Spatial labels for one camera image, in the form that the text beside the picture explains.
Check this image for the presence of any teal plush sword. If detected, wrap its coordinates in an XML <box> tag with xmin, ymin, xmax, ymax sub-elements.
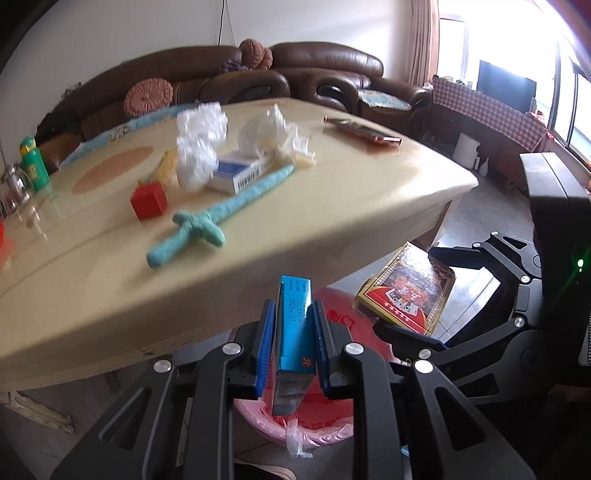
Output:
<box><xmin>147</xmin><ymin>165</ymin><xmax>296</xmax><ymax>268</ymax></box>

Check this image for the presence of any trash bin with pink bag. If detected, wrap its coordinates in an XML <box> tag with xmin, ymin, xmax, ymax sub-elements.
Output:
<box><xmin>233</xmin><ymin>285</ymin><xmax>407</xmax><ymax>446</ymax></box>

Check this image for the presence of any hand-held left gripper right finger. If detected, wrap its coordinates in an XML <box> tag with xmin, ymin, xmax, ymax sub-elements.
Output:
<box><xmin>310</xmin><ymin>299</ymin><xmax>539</xmax><ymax>480</ymax></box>

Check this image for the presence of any patterned armchair seat mat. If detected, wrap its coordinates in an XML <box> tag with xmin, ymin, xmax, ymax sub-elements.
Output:
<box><xmin>358</xmin><ymin>89</ymin><xmax>411</xmax><ymax>112</ymax></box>

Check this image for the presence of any yellow snack packet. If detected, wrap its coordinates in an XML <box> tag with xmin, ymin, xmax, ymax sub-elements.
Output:
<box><xmin>141</xmin><ymin>150</ymin><xmax>178</xmax><ymax>188</ymax></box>

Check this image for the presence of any window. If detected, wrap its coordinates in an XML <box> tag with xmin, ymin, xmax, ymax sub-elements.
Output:
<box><xmin>438</xmin><ymin>0</ymin><xmax>591</xmax><ymax>171</ymax></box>

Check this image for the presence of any glass jar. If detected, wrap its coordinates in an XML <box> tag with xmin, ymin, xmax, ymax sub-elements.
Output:
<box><xmin>0</xmin><ymin>164</ymin><xmax>34</xmax><ymax>217</ymax></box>

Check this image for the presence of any wall cable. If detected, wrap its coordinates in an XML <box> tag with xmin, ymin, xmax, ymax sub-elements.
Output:
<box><xmin>216</xmin><ymin>0</ymin><xmax>232</xmax><ymax>47</ymax></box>

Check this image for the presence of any clear plastic wrapper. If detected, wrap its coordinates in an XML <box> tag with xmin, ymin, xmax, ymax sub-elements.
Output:
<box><xmin>277</xmin><ymin>124</ymin><xmax>317</xmax><ymax>155</ymax></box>

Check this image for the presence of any red checked cloth cabinet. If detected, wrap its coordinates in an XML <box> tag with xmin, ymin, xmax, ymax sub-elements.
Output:
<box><xmin>431</xmin><ymin>76</ymin><xmax>553</xmax><ymax>155</ymax></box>

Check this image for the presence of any brown round cushion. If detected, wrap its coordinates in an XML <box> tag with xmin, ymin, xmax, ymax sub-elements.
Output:
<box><xmin>239</xmin><ymin>38</ymin><xmax>274</xmax><ymax>71</ymax></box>

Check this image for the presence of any crumpled clear plastic bag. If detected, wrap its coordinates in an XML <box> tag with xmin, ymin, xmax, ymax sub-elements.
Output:
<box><xmin>175</xmin><ymin>102</ymin><xmax>229</xmax><ymax>192</ymax></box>

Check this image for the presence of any blue and white box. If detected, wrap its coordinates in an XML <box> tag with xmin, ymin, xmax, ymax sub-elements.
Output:
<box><xmin>205</xmin><ymin>154</ymin><xmax>276</xmax><ymax>195</ymax></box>

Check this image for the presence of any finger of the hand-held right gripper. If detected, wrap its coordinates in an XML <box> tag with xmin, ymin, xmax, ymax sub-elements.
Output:
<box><xmin>373</xmin><ymin>316</ymin><xmax>560</xmax><ymax>394</ymax></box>
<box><xmin>428</xmin><ymin>232</ymin><xmax>544</xmax><ymax>284</ymax></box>

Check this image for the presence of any curtain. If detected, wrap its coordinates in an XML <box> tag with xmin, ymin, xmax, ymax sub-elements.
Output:
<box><xmin>399</xmin><ymin>0</ymin><xmax>443</xmax><ymax>87</ymax></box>

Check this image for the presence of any green bottle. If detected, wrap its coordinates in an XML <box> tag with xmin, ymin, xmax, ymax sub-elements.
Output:
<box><xmin>19</xmin><ymin>136</ymin><xmax>51</xmax><ymax>191</ymax></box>

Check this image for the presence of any phone in red case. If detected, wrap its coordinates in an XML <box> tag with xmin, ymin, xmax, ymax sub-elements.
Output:
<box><xmin>332</xmin><ymin>121</ymin><xmax>402</xmax><ymax>147</ymax></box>

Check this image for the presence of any television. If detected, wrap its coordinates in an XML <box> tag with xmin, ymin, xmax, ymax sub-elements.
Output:
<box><xmin>477</xmin><ymin>60</ymin><xmax>537</xmax><ymax>114</ymax></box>

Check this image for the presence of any blue sofa mat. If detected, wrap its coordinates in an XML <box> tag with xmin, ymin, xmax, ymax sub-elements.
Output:
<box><xmin>60</xmin><ymin>104</ymin><xmax>195</xmax><ymax>167</ymax></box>

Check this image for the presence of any red cube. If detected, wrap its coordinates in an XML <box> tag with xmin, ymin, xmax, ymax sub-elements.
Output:
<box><xmin>130</xmin><ymin>181</ymin><xmax>168</xmax><ymax>221</ymax></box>

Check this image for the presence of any playing card box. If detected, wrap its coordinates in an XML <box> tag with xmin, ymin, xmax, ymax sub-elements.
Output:
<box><xmin>355</xmin><ymin>241</ymin><xmax>457</xmax><ymax>337</ymax></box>

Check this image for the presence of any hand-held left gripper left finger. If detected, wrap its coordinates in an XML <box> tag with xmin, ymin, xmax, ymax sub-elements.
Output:
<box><xmin>51</xmin><ymin>299</ymin><xmax>279</xmax><ymax>480</ymax></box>

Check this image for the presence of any crumpled white plastic bag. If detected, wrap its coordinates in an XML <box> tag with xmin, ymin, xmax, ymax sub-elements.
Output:
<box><xmin>238</xmin><ymin>105</ymin><xmax>294</xmax><ymax>151</ymax></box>

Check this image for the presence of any blue medicine box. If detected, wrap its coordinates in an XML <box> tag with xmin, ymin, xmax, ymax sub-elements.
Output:
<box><xmin>271</xmin><ymin>275</ymin><xmax>319</xmax><ymax>417</ymax></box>

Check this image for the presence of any dark cloth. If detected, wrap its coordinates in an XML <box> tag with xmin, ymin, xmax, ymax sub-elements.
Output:
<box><xmin>37</xmin><ymin>107</ymin><xmax>85</xmax><ymax>141</ymax></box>

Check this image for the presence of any pink round cushion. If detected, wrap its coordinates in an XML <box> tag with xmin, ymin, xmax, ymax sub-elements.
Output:
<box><xmin>124</xmin><ymin>78</ymin><xmax>175</xmax><ymax>117</ymax></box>

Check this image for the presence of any brown leather sofa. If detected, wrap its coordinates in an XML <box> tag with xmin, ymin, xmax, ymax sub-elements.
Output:
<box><xmin>270</xmin><ymin>41</ymin><xmax>435</xmax><ymax>139</ymax></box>
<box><xmin>34</xmin><ymin>44</ymin><xmax>291</xmax><ymax>171</ymax></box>

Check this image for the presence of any white cylinder appliance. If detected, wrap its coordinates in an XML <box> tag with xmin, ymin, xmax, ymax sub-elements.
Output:
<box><xmin>455</xmin><ymin>133</ymin><xmax>481</xmax><ymax>169</ymax></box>

